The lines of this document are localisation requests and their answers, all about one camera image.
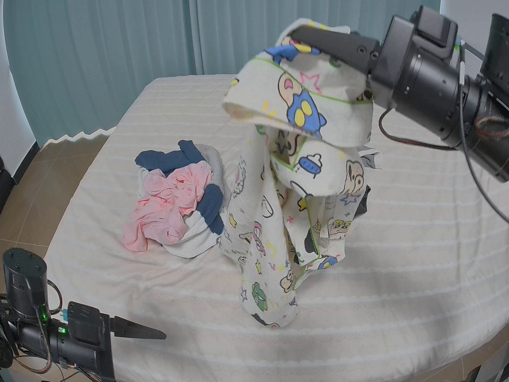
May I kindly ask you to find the white and blue sweater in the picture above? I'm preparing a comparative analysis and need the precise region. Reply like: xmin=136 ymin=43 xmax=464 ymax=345
xmin=134 ymin=140 xmax=233 ymax=259

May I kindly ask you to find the white printed pyjama top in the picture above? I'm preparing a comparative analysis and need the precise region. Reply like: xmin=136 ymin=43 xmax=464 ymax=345
xmin=221 ymin=18 xmax=374 ymax=329

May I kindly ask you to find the blue-green curtain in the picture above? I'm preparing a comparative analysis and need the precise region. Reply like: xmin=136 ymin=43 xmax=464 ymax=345
xmin=0 ymin=0 xmax=199 ymax=150
xmin=187 ymin=0 xmax=444 ymax=78

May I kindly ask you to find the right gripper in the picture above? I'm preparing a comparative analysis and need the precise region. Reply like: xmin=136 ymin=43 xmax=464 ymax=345
xmin=292 ymin=14 xmax=478 ymax=150

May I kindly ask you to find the black cable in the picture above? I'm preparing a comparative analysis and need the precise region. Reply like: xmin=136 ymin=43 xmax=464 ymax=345
xmin=47 ymin=279 xmax=63 ymax=314
xmin=378 ymin=108 xmax=509 ymax=226

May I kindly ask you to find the grey garment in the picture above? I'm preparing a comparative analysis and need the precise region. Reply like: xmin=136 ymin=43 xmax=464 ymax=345
xmin=360 ymin=147 xmax=383 ymax=171

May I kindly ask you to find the pink garment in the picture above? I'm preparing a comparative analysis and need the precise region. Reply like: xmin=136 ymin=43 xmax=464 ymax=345
xmin=122 ymin=162 xmax=213 ymax=252

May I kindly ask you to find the black garment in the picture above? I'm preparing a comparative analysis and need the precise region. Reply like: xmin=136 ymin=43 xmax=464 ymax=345
xmin=354 ymin=185 xmax=372 ymax=219

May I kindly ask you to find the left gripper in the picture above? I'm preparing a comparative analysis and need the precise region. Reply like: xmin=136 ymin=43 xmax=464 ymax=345
xmin=18 ymin=313 xmax=167 ymax=382

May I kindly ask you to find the bed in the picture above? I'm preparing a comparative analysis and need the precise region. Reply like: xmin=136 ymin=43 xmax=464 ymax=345
xmin=0 ymin=74 xmax=509 ymax=382

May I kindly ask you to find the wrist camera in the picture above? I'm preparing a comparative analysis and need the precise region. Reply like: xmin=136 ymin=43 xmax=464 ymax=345
xmin=67 ymin=302 xmax=101 ymax=344
xmin=411 ymin=6 xmax=459 ymax=66

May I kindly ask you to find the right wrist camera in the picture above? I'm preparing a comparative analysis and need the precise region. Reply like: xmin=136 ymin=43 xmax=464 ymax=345
xmin=411 ymin=6 xmax=459 ymax=66

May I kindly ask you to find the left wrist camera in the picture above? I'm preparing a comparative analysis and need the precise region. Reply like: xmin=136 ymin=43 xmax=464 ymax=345
xmin=67 ymin=302 xmax=101 ymax=344

